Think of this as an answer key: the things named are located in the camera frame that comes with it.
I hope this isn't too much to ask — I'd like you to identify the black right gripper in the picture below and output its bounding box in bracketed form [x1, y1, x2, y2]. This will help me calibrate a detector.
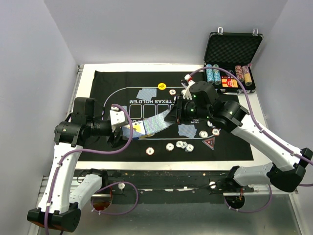
[164, 94, 211, 123]

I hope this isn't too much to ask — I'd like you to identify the blue back card being drawn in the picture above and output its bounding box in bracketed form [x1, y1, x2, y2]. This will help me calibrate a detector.
[143, 110, 173, 135]

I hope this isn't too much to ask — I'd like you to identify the blue back card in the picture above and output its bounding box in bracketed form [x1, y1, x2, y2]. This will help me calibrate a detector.
[178, 124, 197, 139]
[136, 88, 157, 100]

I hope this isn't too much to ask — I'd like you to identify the blue white chip stack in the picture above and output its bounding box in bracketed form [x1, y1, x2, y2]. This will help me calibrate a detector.
[185, 144, 194, 152]

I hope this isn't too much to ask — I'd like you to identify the blue playing card deck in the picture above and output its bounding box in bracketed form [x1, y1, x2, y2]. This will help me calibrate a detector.
[122, 121, 146, 139]

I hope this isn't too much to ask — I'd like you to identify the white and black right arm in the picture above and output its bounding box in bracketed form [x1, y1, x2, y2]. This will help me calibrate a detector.
[164, 81, 313, 192]

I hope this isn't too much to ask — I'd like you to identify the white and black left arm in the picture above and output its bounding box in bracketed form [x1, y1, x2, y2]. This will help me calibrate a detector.
[27, 97, 131, 234]

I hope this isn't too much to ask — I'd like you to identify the grey white chip near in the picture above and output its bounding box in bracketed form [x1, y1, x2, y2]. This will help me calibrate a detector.
[176, 141, 185, 149]

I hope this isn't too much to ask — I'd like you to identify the black poker table mat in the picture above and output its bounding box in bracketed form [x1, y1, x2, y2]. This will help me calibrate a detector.
[80, 71, 253, 162]

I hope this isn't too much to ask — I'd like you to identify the yellow round dealer button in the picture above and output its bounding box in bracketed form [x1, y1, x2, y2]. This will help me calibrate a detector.
[158, 83, 167, 90]

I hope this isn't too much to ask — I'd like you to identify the grey white chip right lower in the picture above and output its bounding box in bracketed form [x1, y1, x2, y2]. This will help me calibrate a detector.
[199, 131, 208, 139]

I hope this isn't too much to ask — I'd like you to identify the red white chip near edge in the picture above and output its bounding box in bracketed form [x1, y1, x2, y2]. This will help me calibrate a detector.
[145, 147, 155, 156]

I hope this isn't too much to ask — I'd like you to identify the red triangular dealer marker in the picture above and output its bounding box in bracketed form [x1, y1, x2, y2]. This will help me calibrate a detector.
[202, 137, 215, 150]

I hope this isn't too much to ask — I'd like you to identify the light blue chip row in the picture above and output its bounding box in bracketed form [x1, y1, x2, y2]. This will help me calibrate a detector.
[206, 64, 214, 84]

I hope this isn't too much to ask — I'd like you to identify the green chip row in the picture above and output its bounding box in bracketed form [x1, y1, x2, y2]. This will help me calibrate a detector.
[213, 69, 222, 85]

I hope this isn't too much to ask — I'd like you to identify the red orange card box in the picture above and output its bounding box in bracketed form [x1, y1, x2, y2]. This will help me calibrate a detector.
[221, 76, 238, 88]

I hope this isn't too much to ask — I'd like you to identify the red brown chip row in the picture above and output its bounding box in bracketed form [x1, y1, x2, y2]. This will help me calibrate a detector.
[235, 65, 245, 82]

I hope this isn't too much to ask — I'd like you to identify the purple tan chip row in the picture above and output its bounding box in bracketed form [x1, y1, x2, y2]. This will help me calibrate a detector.
[242, 66, 252, 86]

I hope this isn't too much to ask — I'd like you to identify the black aluminium poker chip case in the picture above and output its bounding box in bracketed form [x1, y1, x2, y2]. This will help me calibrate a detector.
[203, 27, 263, 93]

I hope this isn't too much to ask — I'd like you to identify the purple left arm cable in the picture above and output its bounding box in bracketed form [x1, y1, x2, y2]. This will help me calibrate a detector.
[44, 103, 139, 235]

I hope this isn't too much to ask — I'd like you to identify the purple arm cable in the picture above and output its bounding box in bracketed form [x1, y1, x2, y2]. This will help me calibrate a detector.
[44, 103, 139, 235]
[188, 67, 313, 213]

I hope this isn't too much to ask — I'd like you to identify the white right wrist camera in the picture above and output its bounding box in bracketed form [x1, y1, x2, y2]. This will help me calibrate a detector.
[181, 74, 195, 100]

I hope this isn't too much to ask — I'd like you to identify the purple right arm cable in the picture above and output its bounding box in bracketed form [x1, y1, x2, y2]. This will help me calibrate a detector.
[188, 67, 313, 213]

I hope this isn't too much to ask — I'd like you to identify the aluminium mounting rail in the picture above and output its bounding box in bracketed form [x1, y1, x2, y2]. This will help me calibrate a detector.
[38, 174, 299, 197]

